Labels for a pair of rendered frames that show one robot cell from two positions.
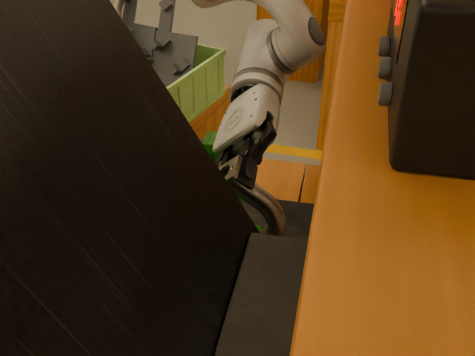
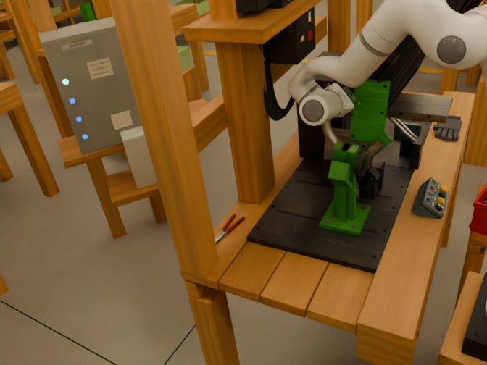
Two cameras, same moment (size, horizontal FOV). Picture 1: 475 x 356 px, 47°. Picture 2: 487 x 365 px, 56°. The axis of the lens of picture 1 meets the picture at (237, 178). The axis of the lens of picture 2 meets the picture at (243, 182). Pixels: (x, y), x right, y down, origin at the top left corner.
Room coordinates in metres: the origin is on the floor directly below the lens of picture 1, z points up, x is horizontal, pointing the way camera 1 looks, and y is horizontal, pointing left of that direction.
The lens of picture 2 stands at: (2.04, 0.12, 1.86)
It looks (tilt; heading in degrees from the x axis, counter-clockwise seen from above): 33 degrees down; 200
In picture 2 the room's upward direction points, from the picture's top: 8 degrees counter-clockwise
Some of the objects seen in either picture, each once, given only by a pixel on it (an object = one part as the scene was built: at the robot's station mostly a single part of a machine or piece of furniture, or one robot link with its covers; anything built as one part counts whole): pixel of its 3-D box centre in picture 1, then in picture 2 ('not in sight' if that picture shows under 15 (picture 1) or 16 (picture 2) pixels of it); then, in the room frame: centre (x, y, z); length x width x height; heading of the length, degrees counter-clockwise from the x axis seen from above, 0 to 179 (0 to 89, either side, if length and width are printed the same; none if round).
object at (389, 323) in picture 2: not in sight; (432, 190); (0.54, 0.32, 0.82); 1.50 x 0.14 x 0.15; 168
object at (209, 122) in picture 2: not in sight; (265, 74); (0.40, -0.32, 1.23); 1.30 x 0.05 x 0.09; 168
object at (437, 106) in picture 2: not in sight; (392, 104); (0.42, 0.16, 1.11); 0.39 x 0.16 x 0.03; 78
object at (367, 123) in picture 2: not in sight; (371, 107); (0.56, 0.09, 1.17); 0.13 x 0.12 x 0.20; 168
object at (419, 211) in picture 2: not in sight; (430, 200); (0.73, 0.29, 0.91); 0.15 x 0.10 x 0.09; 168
